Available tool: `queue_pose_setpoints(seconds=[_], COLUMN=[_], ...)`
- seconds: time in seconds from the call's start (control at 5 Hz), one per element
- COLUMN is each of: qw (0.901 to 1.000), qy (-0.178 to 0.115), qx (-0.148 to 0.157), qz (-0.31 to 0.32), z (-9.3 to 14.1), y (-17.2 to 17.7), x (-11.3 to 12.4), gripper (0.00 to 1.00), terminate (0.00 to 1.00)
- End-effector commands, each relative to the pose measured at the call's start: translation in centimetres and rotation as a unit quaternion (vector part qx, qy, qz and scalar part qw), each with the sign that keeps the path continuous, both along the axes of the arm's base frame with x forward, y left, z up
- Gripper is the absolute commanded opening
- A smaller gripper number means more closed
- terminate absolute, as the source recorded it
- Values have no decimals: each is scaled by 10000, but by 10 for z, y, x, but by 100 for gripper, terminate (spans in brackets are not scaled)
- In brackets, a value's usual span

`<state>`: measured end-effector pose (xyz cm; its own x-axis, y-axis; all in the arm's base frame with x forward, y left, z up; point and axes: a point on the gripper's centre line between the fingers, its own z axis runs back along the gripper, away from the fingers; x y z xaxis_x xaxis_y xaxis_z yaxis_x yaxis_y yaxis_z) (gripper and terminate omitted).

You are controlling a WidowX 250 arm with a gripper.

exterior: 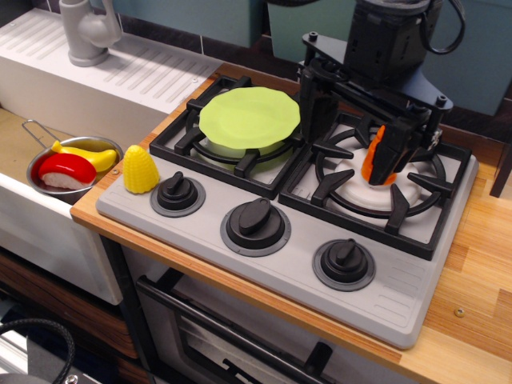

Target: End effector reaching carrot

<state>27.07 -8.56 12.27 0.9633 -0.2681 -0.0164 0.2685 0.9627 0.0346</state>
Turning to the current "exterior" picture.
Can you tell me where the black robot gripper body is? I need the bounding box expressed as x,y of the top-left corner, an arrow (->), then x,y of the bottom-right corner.
299,32 -> 453,141

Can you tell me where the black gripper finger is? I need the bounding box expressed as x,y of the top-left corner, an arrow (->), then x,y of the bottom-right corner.
369,119 -> 423,186
299,71 -> 338,141

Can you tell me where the orange toy carrot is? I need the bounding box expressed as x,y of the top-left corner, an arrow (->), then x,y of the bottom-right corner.
361,125 -> 386,182

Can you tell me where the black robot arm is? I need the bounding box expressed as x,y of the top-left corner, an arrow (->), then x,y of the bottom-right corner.
299,1 -> 453,185

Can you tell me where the right black burner grate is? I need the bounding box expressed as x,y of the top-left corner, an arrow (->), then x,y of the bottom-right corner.
279,113 -> 478,260

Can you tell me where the black burner grate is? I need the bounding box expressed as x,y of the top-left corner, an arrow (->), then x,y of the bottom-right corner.
150,75 -> 306,199
279,113 -> 478,260

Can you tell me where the green plastic plate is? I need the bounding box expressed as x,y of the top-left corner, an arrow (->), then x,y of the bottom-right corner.
198,86 -> 300,150

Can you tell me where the left black burner grate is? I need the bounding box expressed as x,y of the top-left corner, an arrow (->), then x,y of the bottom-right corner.
150,75 -> 306,199

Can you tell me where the right black stove knob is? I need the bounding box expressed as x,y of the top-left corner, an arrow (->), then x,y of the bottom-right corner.
313,238 -> 376,292

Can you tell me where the black stove knob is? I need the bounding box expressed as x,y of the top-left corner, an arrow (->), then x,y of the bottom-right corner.
313,238 -> 376,292
220,198 -> 291,258
150,171 -> 206,218

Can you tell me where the middle black stove knob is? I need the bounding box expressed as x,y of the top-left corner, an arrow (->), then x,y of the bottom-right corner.
220,198 -> 291,258

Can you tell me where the grey toy stove top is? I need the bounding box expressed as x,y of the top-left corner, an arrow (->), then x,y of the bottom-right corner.
94,75 -> 480,349

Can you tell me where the left black stove knob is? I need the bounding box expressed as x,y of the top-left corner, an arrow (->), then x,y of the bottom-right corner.
150,171 -> 206,218

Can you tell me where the yellow toy corn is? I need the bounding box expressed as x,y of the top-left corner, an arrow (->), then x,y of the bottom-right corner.
123,145 -> 160,194

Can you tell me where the yellow toy banana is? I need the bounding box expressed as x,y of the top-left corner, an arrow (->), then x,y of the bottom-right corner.
51,141 -> 118,173

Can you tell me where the grey toy faucet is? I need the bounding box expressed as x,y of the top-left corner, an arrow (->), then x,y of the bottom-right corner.
59,0 -> 122,67

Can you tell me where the toy oven door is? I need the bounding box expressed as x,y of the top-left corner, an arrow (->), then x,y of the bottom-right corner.
134,268 -> 361,384

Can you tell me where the small metal pot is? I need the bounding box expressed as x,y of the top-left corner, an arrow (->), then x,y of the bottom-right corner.
22,120 -> 123,205

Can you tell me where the red and white toy sushi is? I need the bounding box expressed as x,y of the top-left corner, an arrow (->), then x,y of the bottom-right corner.
38,154 -> 97,190

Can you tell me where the white toy sink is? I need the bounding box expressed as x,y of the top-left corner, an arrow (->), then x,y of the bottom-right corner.
1,9 -> 219,305

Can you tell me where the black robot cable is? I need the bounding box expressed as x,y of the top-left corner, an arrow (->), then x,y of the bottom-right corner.
418,0 -> 467,55

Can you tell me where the black braided cable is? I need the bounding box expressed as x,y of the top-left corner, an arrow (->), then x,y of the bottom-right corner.
0,318 -> 76,384

